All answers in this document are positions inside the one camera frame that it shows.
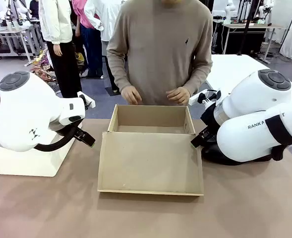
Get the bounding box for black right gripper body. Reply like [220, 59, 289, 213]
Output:
[200, 103, 221, 144]

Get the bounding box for brown cardboard shoe box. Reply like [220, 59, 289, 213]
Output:
[97, 104, 205, 197]

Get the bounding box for person's left forearm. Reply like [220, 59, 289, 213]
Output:
[182, 57, 213, 96]

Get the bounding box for person's right forearm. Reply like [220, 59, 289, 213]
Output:
[106, 47, 134, 93]

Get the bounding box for white rectangular storage box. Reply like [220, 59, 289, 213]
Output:
[0, 125, 83, 178]

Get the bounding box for person's left hand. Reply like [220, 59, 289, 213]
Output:
[166, 86, 191, 106]

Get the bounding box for person's right hand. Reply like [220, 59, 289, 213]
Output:
[120, 85, 143, 105]

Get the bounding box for white side table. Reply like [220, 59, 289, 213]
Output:
[204, 54, 292, 100]

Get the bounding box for yellow patterned bag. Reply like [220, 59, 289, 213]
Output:
[73, 52, 87, 72]

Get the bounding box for colourful fabric pile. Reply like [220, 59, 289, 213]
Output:
[28, 48, 59, 84]

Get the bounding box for person in beige sweater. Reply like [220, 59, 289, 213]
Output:
[106, 0, 214, 106]

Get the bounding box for black tripod stand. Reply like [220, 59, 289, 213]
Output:
[236, 0, 259, 57]

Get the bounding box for dark framed lab desk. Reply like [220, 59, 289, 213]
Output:
[219, 22, 289, 64]

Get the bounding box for bystander white jacket black trousers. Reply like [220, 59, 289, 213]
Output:
[38, 0, 83, 99]

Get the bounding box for bystander in pink top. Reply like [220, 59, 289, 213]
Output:
[71, 0, 104, 79]

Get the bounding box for small white background robot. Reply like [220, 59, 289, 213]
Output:
[224, 0, 237, 25]

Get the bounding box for grey metal workbench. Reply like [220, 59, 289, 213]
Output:
[0, 23, 42, 65]

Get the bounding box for bystander in dark clothes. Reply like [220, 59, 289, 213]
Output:
[29, 0, 41, 19]

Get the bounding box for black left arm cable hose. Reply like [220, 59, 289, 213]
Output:
[0, 93, 85, 152]

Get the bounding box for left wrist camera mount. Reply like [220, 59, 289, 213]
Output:
[76, 91, 96, 109]

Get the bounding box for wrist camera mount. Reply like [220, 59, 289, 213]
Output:
[76, 91, 96, 109]
[188, 88, 222, 107]

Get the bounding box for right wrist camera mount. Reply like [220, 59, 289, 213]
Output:
[188, 88, 222, 107]

